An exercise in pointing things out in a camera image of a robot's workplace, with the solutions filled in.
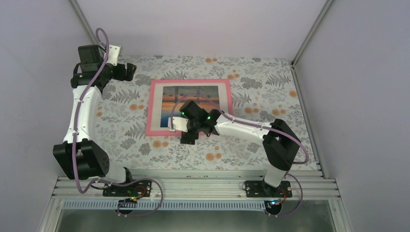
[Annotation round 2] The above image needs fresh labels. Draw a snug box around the sunset photo print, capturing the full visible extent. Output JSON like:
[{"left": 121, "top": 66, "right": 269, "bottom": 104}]
[{"left": 160, "top": 86, "right": 226, "bottom": 128}]

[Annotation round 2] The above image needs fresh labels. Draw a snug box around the white photo mat board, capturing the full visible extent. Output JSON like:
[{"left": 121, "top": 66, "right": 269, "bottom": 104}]
[{"left": 150, "top": 84, "right": 229, "bottom": 131}]

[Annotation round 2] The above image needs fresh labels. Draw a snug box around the pink wooden picture frame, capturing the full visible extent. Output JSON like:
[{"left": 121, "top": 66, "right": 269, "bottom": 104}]
[{"left": 145, "top": 78, "right": 234, "bottom": 138}]

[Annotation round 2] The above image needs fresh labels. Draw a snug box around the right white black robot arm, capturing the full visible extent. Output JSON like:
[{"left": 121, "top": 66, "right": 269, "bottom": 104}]
[{"left": 168, "top": 101, "right": 304, "bottom": 197}]

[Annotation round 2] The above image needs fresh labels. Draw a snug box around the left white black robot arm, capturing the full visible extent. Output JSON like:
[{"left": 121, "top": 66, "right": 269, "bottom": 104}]
[{"left": 53, "top": 45, "right": 136, "bottom": 196}]

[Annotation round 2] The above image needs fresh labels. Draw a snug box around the floral patterned table mat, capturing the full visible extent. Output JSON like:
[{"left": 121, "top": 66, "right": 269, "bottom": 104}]
[{"left": 95, "top": 56, "right": 317, "bottom": 171}]

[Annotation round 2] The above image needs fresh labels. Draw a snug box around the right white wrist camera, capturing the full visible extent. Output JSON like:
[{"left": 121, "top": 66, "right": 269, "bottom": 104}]
[{"left": 168, "top": 116, "right": 189, "bottom": 132}]

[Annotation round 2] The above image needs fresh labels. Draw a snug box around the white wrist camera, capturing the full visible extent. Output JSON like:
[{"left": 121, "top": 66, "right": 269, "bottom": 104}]
[
  {"left": 168, "top": 116, "right": 189, "bottom": 132},
  {"left": 106, "top": 44, "right": 121, "bottom": 66}
]

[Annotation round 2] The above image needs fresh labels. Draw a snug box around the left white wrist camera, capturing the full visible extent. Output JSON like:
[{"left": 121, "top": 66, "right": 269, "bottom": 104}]
[{"left": 106, "top": 44, "right": 121, "bottom": 66}]

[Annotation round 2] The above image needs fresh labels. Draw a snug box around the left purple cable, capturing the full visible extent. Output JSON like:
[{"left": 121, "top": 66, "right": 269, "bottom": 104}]
[{"left": 72, "top": 27, "right": 164, "bottom": 218}]

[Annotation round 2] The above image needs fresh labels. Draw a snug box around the purple cable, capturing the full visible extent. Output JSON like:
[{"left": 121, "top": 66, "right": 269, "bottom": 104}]
[
  {"left": 72, "top": 27, "right": 164, "bottom": 218},
  {"left": 170, "top": 94, "right": 310, "bottom": 218}
]

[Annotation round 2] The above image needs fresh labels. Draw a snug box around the aluminium rail base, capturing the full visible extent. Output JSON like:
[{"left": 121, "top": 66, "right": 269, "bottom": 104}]
[{"left": 40, "top": 170, "right": 351, "bottom": 232}]

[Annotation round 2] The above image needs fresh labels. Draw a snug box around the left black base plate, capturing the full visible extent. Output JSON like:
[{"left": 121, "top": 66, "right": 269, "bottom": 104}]
[{"left": 102, "top": 180, "right": 152, "bottom": 198}]

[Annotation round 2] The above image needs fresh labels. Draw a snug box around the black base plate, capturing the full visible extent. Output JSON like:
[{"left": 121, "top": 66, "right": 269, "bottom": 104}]
[
  {"left": 242, "top": 180, "right": 293, "bottom": 198},
  {"left": 102, "top": 180, "right": 152, "bottom": 198}
]

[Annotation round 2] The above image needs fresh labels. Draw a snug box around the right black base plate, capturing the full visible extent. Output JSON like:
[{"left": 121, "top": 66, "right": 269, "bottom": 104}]
[{"left": 242, "top": 180, "right": 293, "bottom": 198}]

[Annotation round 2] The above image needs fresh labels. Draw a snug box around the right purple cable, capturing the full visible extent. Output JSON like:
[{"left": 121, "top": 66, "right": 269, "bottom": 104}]
[{"left": 170, "top": 94, "right": 310, "bottom": 218}]

